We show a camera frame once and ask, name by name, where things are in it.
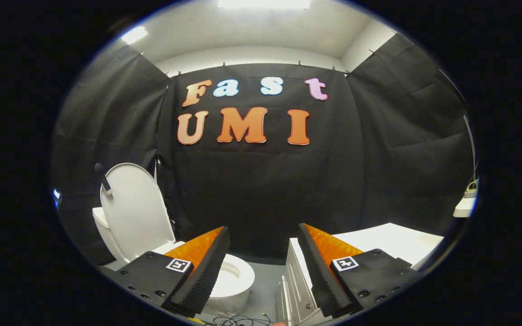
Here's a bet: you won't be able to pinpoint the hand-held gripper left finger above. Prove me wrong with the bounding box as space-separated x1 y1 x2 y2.
111 226 231 318

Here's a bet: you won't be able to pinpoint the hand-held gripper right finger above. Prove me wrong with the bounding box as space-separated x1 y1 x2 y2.
297 223 418 318

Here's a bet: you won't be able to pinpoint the white toilet lid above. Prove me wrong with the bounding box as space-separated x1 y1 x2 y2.
100 163 177 264

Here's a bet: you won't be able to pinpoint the black round lid handle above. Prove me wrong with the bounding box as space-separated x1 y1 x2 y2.
94 163 113 197

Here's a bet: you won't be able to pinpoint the white toilet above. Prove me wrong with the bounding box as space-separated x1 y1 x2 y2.
92 207 256 316

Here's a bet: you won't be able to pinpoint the white drawer cabinet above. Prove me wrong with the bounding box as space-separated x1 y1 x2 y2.
277 222 445 326

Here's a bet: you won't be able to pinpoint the black backdrop cloth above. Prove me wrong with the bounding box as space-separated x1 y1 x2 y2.
50 33 475 268

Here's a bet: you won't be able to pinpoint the white side table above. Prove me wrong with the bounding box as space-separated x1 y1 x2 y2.
453 196 477 218

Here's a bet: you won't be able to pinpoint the small ceiling light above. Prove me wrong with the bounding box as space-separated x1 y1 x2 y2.
121 25 149 45

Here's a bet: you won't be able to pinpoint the large ceiling light panel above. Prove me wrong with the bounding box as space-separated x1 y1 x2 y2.
217 0 312 10

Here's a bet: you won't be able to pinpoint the black floor cables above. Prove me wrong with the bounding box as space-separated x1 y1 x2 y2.
188 312 276 326

